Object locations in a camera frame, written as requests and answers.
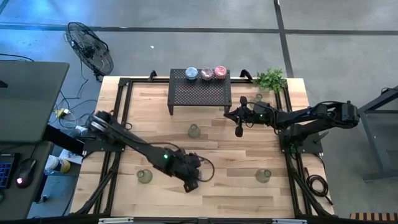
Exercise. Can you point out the white yellow container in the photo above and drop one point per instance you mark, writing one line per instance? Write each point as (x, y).
(56, 165)

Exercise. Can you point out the black perforated metal shelf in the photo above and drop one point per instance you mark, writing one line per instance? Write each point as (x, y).
(199, 90)

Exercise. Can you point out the yellow power strip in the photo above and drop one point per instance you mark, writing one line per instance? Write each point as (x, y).
(63, 112)

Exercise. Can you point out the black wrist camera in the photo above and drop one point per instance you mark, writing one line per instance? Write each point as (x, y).
(193, 165)
(260, 107)

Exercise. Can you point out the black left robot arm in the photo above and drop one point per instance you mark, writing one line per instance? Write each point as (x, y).
(130, 140)

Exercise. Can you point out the red pink patterned tin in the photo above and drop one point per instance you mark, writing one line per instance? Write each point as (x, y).
(220, 72)

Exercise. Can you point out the green potted plant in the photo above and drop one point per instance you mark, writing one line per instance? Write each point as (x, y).
(270, 80)

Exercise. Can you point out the blue glitter ball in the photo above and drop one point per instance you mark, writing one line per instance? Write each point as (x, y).
(191, 73)

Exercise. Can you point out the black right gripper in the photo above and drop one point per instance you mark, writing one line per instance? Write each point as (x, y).
(264, 118)

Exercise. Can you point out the striped wooden block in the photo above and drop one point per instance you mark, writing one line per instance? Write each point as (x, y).
(373, 216)

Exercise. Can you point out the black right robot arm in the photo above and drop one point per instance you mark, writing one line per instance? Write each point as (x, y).
(311, 116)

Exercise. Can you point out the black floor fan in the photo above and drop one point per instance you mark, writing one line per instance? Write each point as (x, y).
(90, 48)

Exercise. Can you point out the clear glass candlestick holder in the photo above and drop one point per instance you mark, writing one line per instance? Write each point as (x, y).
(263, 175)
(144, 176)
(194, 131)
(255, 98)

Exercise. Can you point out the white power adapter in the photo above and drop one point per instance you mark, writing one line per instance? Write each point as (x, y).
(81, 130)

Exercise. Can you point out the dark metal table frame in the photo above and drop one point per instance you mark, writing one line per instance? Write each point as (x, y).
(377, 130)

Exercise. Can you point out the maroon patterned candle tin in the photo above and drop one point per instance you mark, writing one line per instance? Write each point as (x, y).
(207, 74)

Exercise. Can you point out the black desk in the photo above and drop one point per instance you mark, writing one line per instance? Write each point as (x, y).
(18, 202)

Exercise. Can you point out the black clamp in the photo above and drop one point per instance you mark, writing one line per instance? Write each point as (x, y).
(246, 74)
(152, 75)

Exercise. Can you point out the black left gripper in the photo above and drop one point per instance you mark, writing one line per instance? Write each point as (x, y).
(177, 165)

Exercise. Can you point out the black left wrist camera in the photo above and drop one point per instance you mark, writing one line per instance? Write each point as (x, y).
(193, 165)

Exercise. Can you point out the black keyboard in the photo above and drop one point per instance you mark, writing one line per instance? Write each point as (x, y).
(5, 171)

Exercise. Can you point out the black aluminium table frame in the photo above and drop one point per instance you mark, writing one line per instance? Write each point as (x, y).
(146, 80)

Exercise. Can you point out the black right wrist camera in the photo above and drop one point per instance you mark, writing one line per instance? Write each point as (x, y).
(260, 107)

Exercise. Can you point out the white paper sheet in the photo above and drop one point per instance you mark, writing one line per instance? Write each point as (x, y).
(71, 156)

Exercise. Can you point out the black computer mouse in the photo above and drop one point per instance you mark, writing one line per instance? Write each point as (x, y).
(25, 172)

